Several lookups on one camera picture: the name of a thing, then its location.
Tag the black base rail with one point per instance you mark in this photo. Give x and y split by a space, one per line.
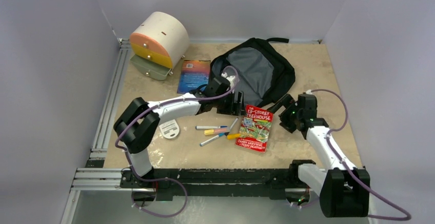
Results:
165 184

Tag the cream round drawer cabinet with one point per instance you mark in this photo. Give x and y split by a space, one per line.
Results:
158 44

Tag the black student backpack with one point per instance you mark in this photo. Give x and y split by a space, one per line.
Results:
264 74

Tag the red colourful booklet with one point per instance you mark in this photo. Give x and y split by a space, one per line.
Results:
255 129

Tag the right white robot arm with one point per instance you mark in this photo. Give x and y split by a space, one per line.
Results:
340 186

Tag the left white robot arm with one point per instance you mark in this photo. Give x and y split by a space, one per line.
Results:
137 125

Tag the blue orange book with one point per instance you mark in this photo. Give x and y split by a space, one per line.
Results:
194 73

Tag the white marker blue cap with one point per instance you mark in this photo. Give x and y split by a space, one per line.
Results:
208 127

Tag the white marker lying lower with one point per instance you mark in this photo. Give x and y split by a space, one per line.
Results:
211 139

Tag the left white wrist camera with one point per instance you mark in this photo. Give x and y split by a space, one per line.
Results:
233 79

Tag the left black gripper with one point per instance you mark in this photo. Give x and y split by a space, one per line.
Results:
234 108

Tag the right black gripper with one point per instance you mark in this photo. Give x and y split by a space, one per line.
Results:
288 99

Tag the white oval label card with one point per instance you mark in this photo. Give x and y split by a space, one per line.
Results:
170 129

